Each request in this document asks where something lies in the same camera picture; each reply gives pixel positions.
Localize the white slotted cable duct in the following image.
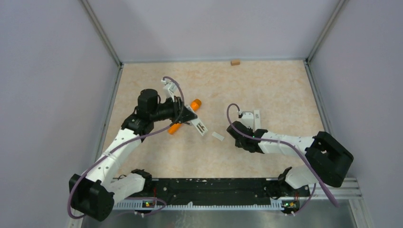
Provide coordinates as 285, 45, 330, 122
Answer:
113, 199, 297, 212

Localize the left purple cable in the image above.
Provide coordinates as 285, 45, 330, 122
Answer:
67, 76, 185, 220

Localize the purple cable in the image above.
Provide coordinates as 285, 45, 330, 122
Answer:
67, 76, 185, 220
226, 103, 340, 209

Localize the small brown wooden block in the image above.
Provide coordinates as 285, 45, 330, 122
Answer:
230, 59, 240, 66

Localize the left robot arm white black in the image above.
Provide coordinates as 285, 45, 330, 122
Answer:
67, 89, 198, 221

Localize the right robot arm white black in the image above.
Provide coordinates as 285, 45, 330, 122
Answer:
227, 121, 354, 196

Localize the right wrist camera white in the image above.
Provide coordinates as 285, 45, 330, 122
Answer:
238, 111, 255, 129

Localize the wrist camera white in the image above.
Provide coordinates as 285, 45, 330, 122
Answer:
161, 78, 177, 101
238, 111, 255, 129

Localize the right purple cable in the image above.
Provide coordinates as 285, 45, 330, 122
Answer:
226, 103, 340, 209

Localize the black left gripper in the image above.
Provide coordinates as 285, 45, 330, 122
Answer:
150, 95, 197, 124

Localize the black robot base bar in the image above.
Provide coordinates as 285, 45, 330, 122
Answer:
131, 178, 310, 206

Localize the small white battery cover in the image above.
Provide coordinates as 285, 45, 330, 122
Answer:
212, 132, 225, 142

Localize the small white remote control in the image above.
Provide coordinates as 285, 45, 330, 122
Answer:
190, 118, 208, 136

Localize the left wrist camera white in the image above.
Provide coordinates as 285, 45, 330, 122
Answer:
161, 78, 177, 101

